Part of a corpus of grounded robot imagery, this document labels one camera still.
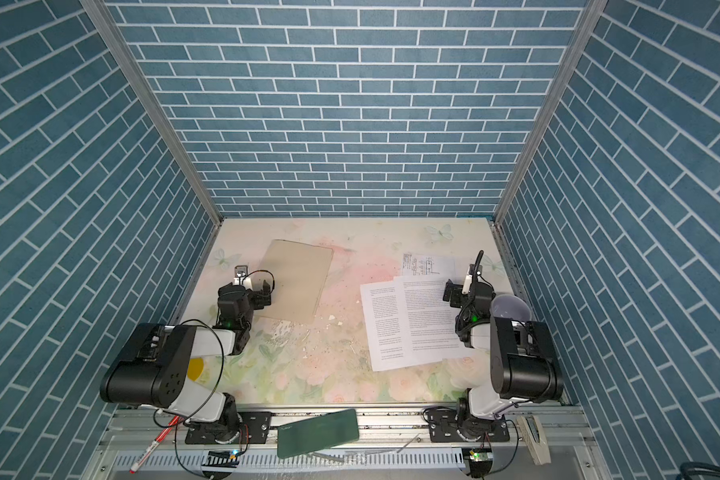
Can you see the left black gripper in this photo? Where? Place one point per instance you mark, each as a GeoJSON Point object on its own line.
{"type": "Point", "coordinates": [260, 297]}

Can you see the beige paper folder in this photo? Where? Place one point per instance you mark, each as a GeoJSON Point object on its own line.
{"type": "Point", "coordinates": [300, 272]}

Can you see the printed text sheet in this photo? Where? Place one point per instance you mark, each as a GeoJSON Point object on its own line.
{"type": "Point", "coordinates": [429, 319]}
{"type": "Point", "coordinates": [387, 326]}

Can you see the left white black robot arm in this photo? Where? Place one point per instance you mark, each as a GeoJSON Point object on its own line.
{"type": "Point", "coordinates": [153, 367]}

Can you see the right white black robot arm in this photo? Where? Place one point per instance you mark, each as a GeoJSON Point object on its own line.
{"type": "Point", "coordinates": [522, 359]}

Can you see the yellow pencil cup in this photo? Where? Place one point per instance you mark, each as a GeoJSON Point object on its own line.
{"type": "Point", "coordinates": [195, 368]}

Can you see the technical drawing sheet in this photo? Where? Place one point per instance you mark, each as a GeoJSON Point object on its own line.
{"type": "Point", "coordinates": [426, 264]}

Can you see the green phone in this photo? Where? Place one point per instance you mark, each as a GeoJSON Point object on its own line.
{"type": "Point", "coordinates": [317, 433]}

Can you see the red white marker pen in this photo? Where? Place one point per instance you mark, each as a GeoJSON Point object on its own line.
{"type": "Point", "coordinates": [137, 465]}

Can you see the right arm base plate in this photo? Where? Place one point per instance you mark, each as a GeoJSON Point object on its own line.
{"type": "Point", "coordinates": [445, 425]}

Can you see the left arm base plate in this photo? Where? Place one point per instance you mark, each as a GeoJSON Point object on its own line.
{"type": "Point", "coordinates": [251, 427]}

